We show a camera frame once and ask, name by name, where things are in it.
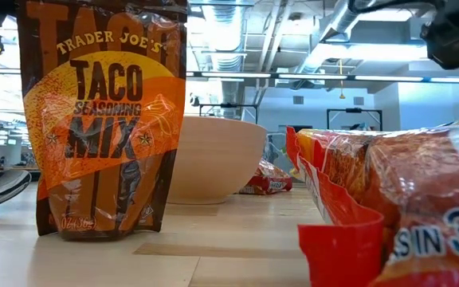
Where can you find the silver ventilation duct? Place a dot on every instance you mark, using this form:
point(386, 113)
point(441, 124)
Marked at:
point(225, 24)
point(345, 16)

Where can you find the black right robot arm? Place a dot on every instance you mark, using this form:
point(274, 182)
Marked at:
point(456, 36)

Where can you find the ceiling light strip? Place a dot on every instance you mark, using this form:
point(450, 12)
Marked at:
point(233, 75)

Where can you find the red orange ramen packet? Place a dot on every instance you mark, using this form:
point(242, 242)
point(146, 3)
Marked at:
point(413, 179)

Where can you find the dark red ramen packet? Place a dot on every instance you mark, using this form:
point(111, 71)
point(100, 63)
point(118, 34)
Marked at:
point(267, 181)

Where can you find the peach ceramic bowl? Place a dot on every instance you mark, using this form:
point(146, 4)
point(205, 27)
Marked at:
point(217, 159)

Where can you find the yellow hanging pendant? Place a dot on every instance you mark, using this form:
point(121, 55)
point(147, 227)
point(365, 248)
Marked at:
point(341, 96)

